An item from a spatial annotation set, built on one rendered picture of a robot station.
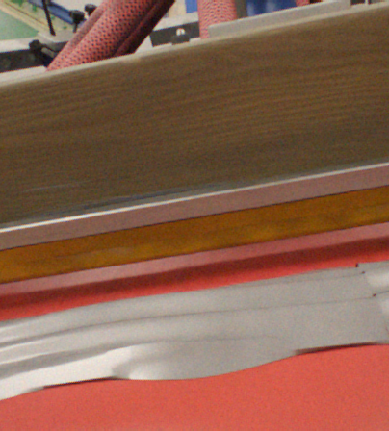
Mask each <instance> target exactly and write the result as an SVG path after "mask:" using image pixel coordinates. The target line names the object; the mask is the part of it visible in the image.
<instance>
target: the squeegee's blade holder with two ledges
mask: <svg viewBox="0 0 389 431"><path fill-rule="evenodd" d="M383 187H389V156H388V157H383V158H378V159H372V160H368V161H363V162H352V163H347V164H341V165H332V166H327V167H322V168H316V169H310V170H306V171H301V172H295V173H290V174H285V175H279V176H274V177H264V178H259V179H253V180H247V181H244V182H238V183H232V184H228V185H222V186H216V187H211V188H207V189H201V190H191V191H186V192H176V193H170V194H166V195H160V196H154V197H149V198H145V199H139V200H134V201H128V202H123V203H118V204H113V205H108V206H103V207H97V208H91V209H82V210H76V211H71V212H66V213H60V214H55V215H46V216H41V217H35V218H29V219H25V220H19V221H14V222H10V223H4V224H0V251H5V250H11V249H16V248H21V247H26V246H32V245H38V244H43V243H49V242H54V241H64V240H75V239H80V238H85V237H90V236H96V235H102V234H107V233H113V232H118V231H123V230H129V229H134V228H140V227H145V226H150V225H156V224H167V223H173V222H178V221H183V220H189V219H195V218H200V217H206V216H215V215H221V214H227V213H232V212H238V211H243V210H248V209H259V208H264V207H270V206H275V205H280V204H286V203H291V202H297V201H302V200H307V199H313V198H319V197H324V196H330V195H335V194H340V193H346V192H357V191H363V190H372V189H378V188H383Z"/></svg>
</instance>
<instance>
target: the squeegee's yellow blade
mask: <svg viewBox="0 0 389 431"><path fill-rule="evenodd" d="M388 202H389V187H383V188H378V189H372V190H363V191H357V192H346V193H340V194H335V195H330V196H324V197H319V198H313V199H307V200H302V201H297V202H291V203H286V204H280V205H275V206H270V207H264V208H259V209H248V210H243V211H238V212H232V213H227V214H221V215H211V216H206V217H200V218H195V219H189V220H183V221H178V222H173V223H167V224H156V225H150V226H145V227H140V228H134V229H129V230H123V231H118V232H113V233H107V234H102V235H96V236H90V237H85V238H80V239H75V240H64V241H54V242H49V243H43V244H38V245H32V246H26V247H21V248H16V249H11V250H5V251H0V266H6V265H12V264H18V263H24V262H29V261H34V260H40V259H45V258H51V257H57V256H62V255H73V254H79V253H85V252H90V251H95V250H101V249H106V248H112V247H118V246H123V245H129V244H134V243H140V242H146V241H156V240H166V239H172V238H179V237H184V236H189V235H195V234H200V233H206V232H212V231H217V230H222V229H228V228H234V227H240V226H245V225H250V224H261V223H267V222H273V221H278V220H283V219H290V218H295V217H301V216H311V215H316V214H321V213H327V212H333V211H338V210H345V209H355V208H361V207H367V206H372V205H377V204H383V203H388Z"/></svg>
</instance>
